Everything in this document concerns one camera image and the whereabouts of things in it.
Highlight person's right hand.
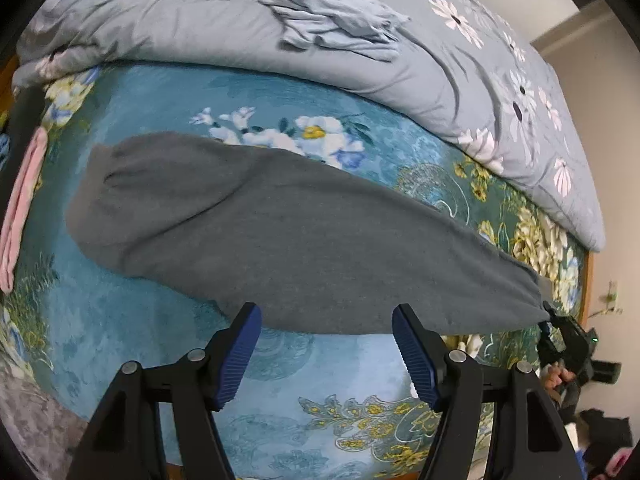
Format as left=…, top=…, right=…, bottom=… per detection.
left=542, top=365, right=577, bottom=397

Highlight dark grey pants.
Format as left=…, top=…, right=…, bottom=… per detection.
left=65, top=132, right=553, bottom=336

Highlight teal floral bed sheet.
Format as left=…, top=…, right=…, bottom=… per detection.
left=0, top=65, right=595, bottom=480

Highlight grey floral quilt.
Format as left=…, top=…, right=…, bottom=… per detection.
left=12, top=0, right=607, bottom=253

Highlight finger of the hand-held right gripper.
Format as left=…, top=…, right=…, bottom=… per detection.
left=541, top=301, right=567, bottom=341

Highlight dark cloth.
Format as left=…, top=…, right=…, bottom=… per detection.
left=7, top=87, right=47, bottom=171

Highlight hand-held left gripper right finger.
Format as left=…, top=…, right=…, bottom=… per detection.
left=391, top=304, right=583, bottom=480

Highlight pink cloth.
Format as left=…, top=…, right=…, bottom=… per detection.
left=0, top=127, right=49, bottom=292

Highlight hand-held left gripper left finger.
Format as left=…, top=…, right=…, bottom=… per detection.
left=67, top=302, right=263, bottom=480

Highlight wooden bed frame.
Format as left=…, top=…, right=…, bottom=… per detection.
left=577, top=250, right=597, bottom=328

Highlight light blue crumpled garment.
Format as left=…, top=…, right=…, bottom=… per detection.
left=247, top=0, right=412, bottom=64

